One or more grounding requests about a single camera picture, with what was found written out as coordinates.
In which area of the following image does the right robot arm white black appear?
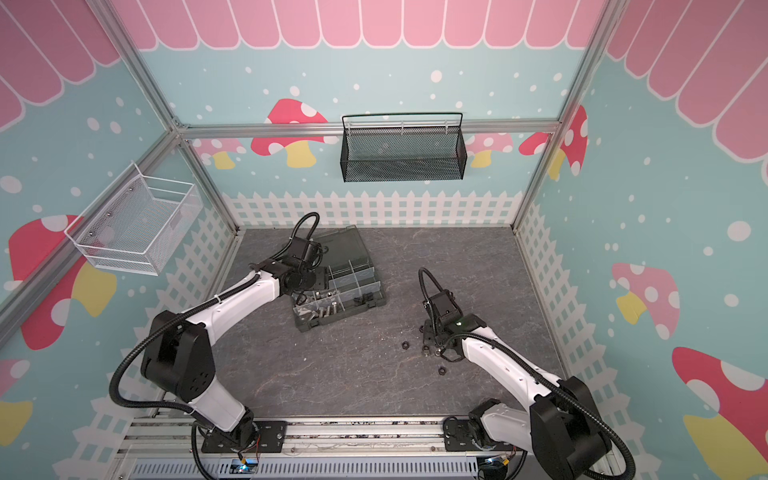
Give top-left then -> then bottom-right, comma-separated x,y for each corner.
423,289 -> 637,479

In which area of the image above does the white wire mesh basket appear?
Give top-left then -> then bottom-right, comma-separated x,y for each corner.
64,164 -> 203,276

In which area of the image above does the black wire mesh basket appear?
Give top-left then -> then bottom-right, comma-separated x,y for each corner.
340,112 -> 468,183

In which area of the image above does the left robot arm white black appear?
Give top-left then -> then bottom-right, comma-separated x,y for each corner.
109,237 -> 322,438

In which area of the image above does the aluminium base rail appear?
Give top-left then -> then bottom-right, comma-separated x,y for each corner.
106,416 -> 546,479

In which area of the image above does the green plastic compartment organizer box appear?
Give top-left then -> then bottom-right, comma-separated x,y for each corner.
293,225 -> 386,332

